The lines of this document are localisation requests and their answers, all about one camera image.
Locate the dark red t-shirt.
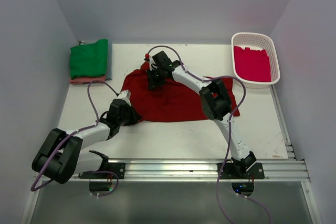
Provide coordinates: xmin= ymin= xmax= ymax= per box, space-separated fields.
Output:
xmin=121 ymin=60 xmax=241 ymax=124

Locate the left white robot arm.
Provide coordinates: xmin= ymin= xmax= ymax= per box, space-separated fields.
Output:
xmin=31 ymin=97 xmax=140 ymax=191

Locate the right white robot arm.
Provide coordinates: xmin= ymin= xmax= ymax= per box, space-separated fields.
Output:
xmin=145 ymin=51 xmax=257 ymax=178

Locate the grey-blue folded t-shirt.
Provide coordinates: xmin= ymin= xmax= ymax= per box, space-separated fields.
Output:
xmin=106 ymin=40 xmax=112 ymax=80

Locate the pink folded t-shirt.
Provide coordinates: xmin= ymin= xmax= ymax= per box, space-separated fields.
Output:
xmin=69 ymin=76 xmax=106 ymax=85

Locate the green folded t-shirt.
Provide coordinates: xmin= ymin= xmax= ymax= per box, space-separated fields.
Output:
xmin=69 ymin=39 xmax=109 ymax=79

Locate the magenta t-shirt in basket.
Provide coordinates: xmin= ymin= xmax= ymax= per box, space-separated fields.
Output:
xmin=233 ymin=46 xmax=271 ymax=82

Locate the white plastic basket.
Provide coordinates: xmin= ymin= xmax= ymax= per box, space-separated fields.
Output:
xmin=231 ymin=32 xmax=280 ymax=88

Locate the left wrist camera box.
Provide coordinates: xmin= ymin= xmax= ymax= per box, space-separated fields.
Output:
xmin=117 ymin=90 xmax=131 ymax=104

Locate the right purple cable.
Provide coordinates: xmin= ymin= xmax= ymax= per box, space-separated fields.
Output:
xmin=146 ymin=45 xmax=272 ymax=222

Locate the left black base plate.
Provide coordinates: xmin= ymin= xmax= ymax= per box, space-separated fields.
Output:
xmin=78 ymin=162 xmax=125 ymax=180

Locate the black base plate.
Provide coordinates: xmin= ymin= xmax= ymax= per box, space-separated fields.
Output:
xmin=216 ymin=161 xmax=265 ymax=179
xmin=78 ymin=162 xmax=125 ymax=180

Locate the aluminium mounting rail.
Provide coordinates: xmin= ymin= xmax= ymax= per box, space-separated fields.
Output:
xmin=69 ymin=158 xmax=310 ymax=182

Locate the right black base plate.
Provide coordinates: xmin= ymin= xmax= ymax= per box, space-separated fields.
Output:
xmin=216 ymin=161 xmax=265 ymax=179

